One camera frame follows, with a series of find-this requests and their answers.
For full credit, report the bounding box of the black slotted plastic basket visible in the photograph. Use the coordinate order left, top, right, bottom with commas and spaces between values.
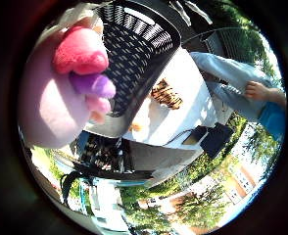
91, 1, 182, 118

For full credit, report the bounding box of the pink and purple plush toy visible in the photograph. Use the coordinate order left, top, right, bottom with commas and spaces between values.
18, 18, 118, 150

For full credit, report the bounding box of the striped tiger plush toy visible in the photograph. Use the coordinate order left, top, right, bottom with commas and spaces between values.
149, 77, 184, 111

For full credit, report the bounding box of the orange fox plush toy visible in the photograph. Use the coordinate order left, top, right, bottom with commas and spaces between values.
127, 121, 144, 133

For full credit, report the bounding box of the person in jeans, blue shirt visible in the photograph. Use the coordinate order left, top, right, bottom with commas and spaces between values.
189, 51, 287, 141

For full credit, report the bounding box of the black metal mesh bench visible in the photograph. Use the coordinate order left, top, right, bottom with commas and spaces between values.
182, 26, 251, 65

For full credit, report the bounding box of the black box on table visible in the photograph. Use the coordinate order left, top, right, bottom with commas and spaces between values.
182, 121, 235, 161

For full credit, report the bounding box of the red brick building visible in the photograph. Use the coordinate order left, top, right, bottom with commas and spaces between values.
137, 156, 263, 234

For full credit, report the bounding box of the thin black table cable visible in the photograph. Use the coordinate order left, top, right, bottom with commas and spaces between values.
163, 128, 194, 146

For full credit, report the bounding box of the black cable loop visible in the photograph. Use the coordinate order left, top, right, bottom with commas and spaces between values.
59, 169, 86, 209

